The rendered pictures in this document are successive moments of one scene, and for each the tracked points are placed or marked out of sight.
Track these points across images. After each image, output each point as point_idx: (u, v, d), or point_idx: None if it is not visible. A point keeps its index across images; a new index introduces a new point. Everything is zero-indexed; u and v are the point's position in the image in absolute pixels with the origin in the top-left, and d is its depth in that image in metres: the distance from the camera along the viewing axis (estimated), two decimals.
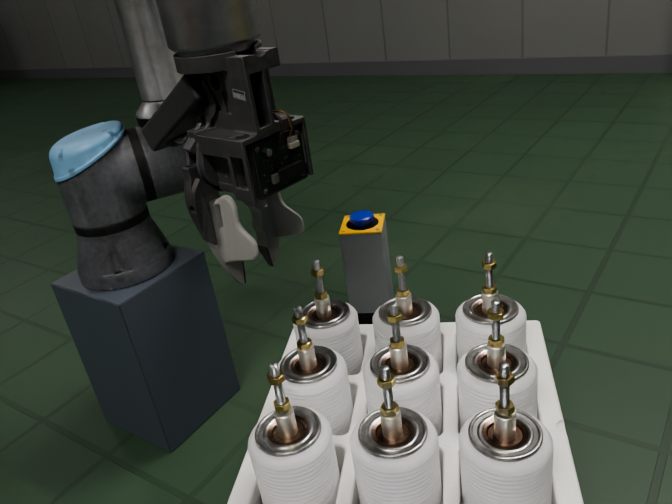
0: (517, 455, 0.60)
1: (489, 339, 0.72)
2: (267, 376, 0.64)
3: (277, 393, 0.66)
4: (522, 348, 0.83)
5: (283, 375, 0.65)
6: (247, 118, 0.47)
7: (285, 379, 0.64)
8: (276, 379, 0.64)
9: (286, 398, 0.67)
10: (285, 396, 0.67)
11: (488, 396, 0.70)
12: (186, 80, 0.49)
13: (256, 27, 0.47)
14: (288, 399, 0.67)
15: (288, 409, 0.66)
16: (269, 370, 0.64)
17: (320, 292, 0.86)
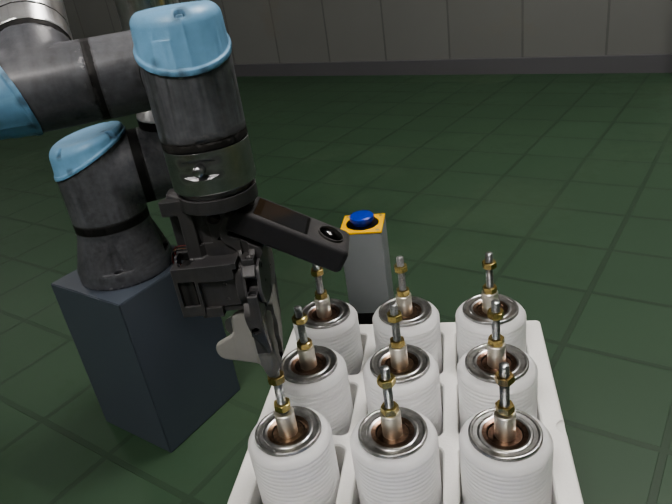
0: (517, 455, 0.60)
1: (489, 339, 0.72)
2: (279, 369, 0.65)
3: (284, 395, 0.66)
4: (522, 348, 0.83)
5: (272, 383, 0.64)
6: None
7: (268, 384, 0.64)
8: None
9: (284, 409, 0.65)
10: (283, 406, 0.65)
11: (488, 396, 0.70)
12: None
13: (172, 184, 0.53)
14: (281, 410, 0.65)
15: (275, 409, 0.66)
16: None
17: (320, 292, 0.86)
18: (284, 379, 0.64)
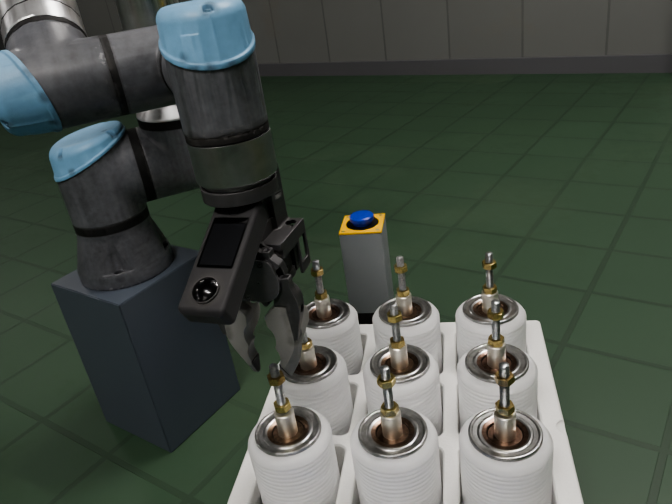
0: (517, 455, 0.60)
1: (489, 339, 0.72)
2: (280, 377, 0.64)
3: (278, 399, 0.65)
4: (522, 348, 0.83)
5: (270, 375, 0.65)
6: (282, 209, 0.61)
7: None
8: (282, 371, 0.65)
9: (274, 406, 0.66)
10: (274, 403, 0.66)
11: (488, 396, 0.70)
12: (262, 205, 0.55)
13: None
14: (274, 404, 0.67)
15: None
16: (277, 371, 0.64)
17: (320, 292, 0.86)
18: (272, 385, 0.64)
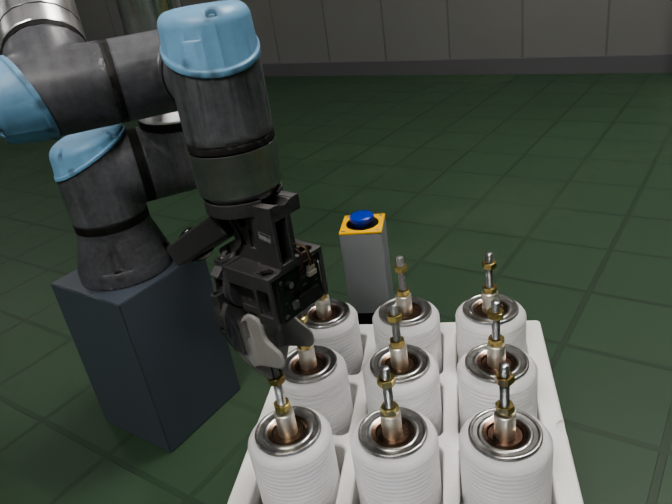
0: (517, 455, 0.60)
1: (489, 339, 0.72)
2: (280, 377, 0.64)
3: (278, 399, 0.65)
4: (522, 348, 0.83)
5: None
6: (272, 257, 0.52)
7: None
8: (282, 371, 0.65)
9: (274, 406, 0.66)
10: (274, 403, 0.66)
11: (488, 396, 0.70)
12: (214, 219, 0.54)
13: (278, 175, 0.52)
14: (274, 404, 0.67)
15: None
16: (277, 371, 0.64)
17: None
18: (272, 385, 0.64)
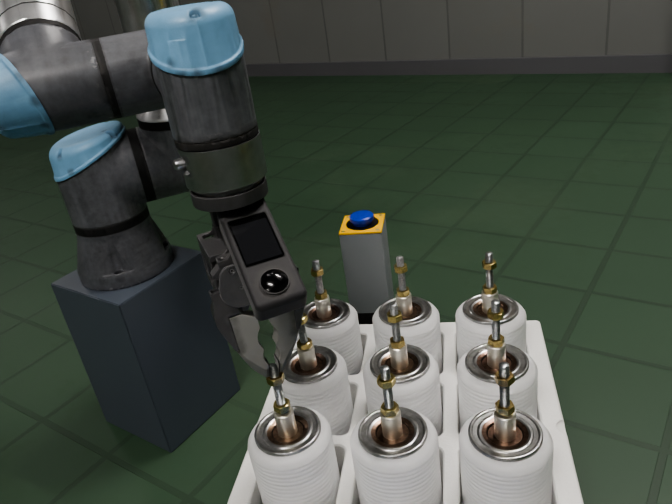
0: (517, 455, 0.60)
1: (489, 339, 0.72)
2: None
3: (283, 394, 0.66)
4: (522, 348, 0.83)
5: (278, 382, 0.64)
6: None
7: (274, 386, 0.64)
8: (266, 378, 0.64)
9: (289, 406, 0.66)
10: (287, 403, 0.66)
11: (488, 396, 0.70)
12: (263, 200, 0.56)
13: None
14: (287, 408, 0.66)
15: (278, 413, 0.66)
16: (271, 367, 0.65)
17: (320, 292, 0.86)
18: (282, 376, 0.65)
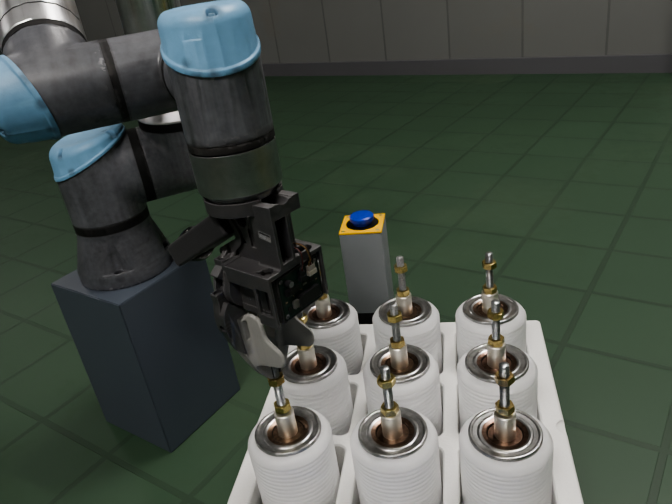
0: (517, 455, 0.60)
1: (489, 339, 0.72)
2: None
3: (284, 396, 0.66)
4: (522, 348, 0.83)
5: (273, 384, 0.64)
6: (272, 256, 0.52)
7: (269, 386, 0.64)
8: None
9: (285, 409, 0.66)
10: (284, 406, 0.65)
11: (488, 396, 0.70)
12: (214, 218, 0.54)
13: (279, 175, 0.52)
14: (282, 411, 0.65)
15: (275, 410, 0.66)
16: (275, 367, 0.65)
17: None
18: (284, 379, 0.65)
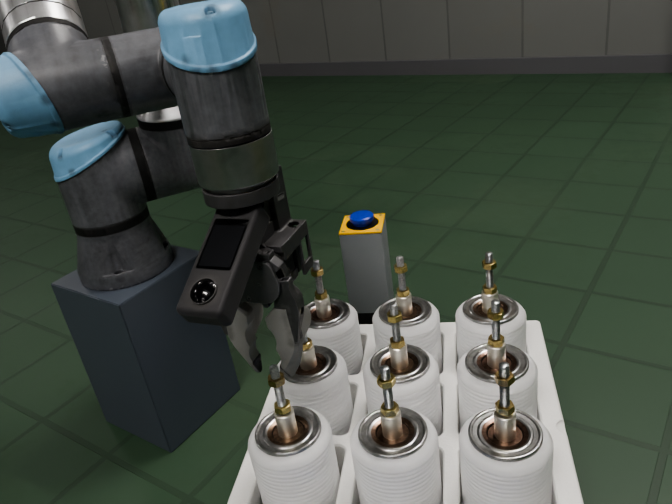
0: (517, 455, 0.60)
1: (489, 339, 0.72)
2: (268, 377, 0.64)
3: (279, 395, 0.66)
4: (522, 348, 0.83)
5: (284, 378, 0.65)
6: (285, 211, 0.61)
7: (284, 383, 0.64)
8: (274, 382, 0.64)
9: (288, 401, 0.67)
10: (287, 399, 0.67)
11: (488, 396, 0.70)
12: (262, 207, 0.55)
13: None
14: (290, 402, 0.67)
15: (287, 412, 0.66)
16: (269, 372, 0.64)
17: (320, 292, 0.86)
18: None
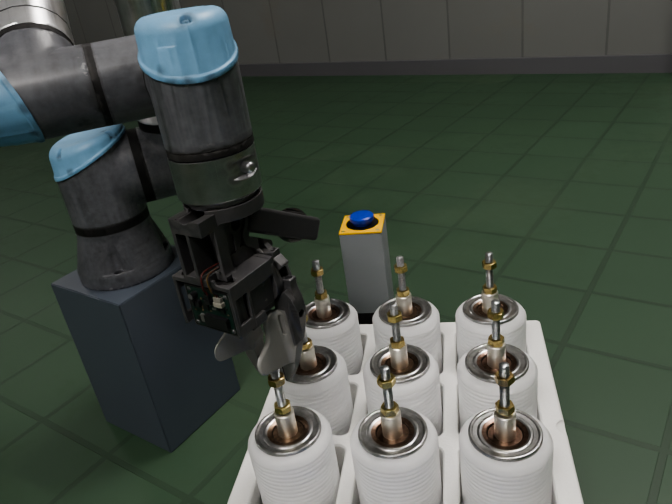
0: (517, 455, 0.60)
1: (489, 339, 0.72)
2: (268, 377, 0.64)
3: (279, 395, 0.66)
4: (522, 348, 0.83)
5: (284, 378, 0.65)
6: (188, 262, 0.54)
7: (284, 383, 0.64)
8: (274, 382, 0.64)
9: (288, 401, 0.67)
10: (287, 399, 0.67)
11: (488, 396, 0.70)
12: None
13: (204, 198, 0.50)
14: (290, 402, 0.67)
15: (287, 412, 0.66)
16: None
17: (320, 292, 0.86)
18: None
